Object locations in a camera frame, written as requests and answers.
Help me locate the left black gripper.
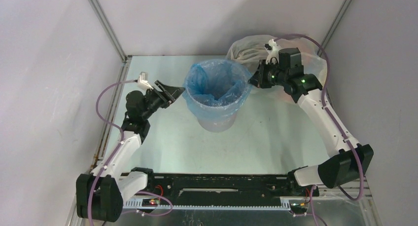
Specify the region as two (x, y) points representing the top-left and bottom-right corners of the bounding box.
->
(141, 80), (184, 120)

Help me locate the blue plastic trash bag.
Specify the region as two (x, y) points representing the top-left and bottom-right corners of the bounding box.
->
(182, 59), (252, 117)

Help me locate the grey plastic trash bin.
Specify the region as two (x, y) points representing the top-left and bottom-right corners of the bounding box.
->
(196, 102), (239, 133)

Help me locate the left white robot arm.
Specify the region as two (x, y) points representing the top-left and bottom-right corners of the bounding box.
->
(76, 79), (185, 225)

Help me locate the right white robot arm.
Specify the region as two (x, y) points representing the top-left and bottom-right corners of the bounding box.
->
(248, 48), (374, 195)

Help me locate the clear full trash bag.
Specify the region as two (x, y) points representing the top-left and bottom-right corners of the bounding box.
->
(226, 34), (328, 105)

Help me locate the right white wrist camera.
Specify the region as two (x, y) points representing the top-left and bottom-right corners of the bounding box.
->
(264, 39), (282, 64)

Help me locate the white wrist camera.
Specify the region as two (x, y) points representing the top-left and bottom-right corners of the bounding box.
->
(135, 72), (154, 91)
(264, 39), (282, 64)

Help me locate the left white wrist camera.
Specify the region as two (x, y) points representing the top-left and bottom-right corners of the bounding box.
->
(135, 72), (154, 91)

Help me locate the left aluminium frame post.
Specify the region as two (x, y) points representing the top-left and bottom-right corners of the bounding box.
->
(88, 0), (128, 62)

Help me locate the aluminium frame post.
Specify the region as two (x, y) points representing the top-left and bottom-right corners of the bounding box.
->
(88, 0), (128, 62)
(321, 0), (354, 49)

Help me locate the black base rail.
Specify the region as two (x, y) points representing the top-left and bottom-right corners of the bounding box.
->
(132, 167), (319, 207)

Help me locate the grey toothed cable duct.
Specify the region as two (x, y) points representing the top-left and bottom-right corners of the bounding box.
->
(123, 198), (309, 211)

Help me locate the right aluminium frame post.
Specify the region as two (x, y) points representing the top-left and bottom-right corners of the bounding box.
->
(321, 0), (354, 49)

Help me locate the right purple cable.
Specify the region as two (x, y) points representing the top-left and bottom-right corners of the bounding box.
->
(274, 33), (365, 226)

